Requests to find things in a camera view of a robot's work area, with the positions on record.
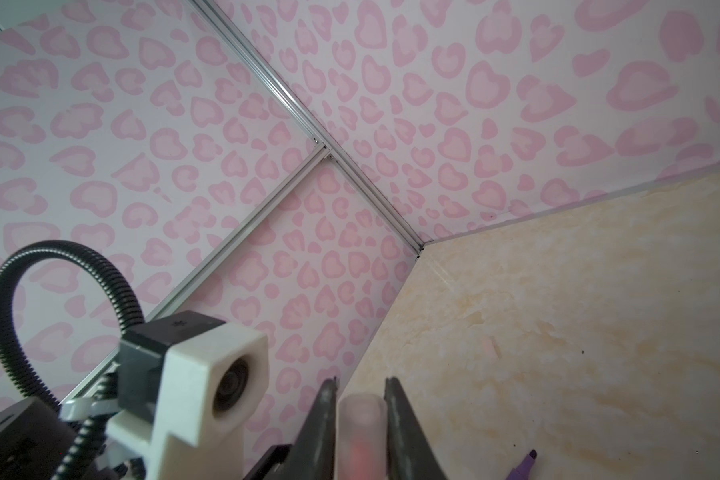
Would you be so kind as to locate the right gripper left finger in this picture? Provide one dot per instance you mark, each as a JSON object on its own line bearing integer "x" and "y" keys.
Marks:
{"x": 312, "y": 455}

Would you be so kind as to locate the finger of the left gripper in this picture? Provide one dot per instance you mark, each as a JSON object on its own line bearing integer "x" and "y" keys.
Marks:
{"x": 269, "y": 463}

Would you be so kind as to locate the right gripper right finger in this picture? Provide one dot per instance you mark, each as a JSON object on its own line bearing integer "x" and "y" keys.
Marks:
{"x": 409, "y": 455}

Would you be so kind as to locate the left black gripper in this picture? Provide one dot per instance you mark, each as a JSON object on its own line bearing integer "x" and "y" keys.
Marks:
{"x": 33, "y": 440}

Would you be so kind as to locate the clear pen cap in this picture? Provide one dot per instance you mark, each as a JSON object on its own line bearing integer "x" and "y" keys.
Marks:
{"x": 362, "y": 416}

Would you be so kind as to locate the purple highlighter pen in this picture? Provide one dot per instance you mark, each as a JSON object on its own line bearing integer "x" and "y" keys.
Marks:
{"x": 523, "y": 470}

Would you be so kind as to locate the pink highlighter pen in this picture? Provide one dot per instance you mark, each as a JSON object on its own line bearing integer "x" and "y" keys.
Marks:
{"x": 360, "y": 462}

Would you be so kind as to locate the aluminium frame strut left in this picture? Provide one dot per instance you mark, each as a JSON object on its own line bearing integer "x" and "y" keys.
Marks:
{"x": 326, "y": 148}

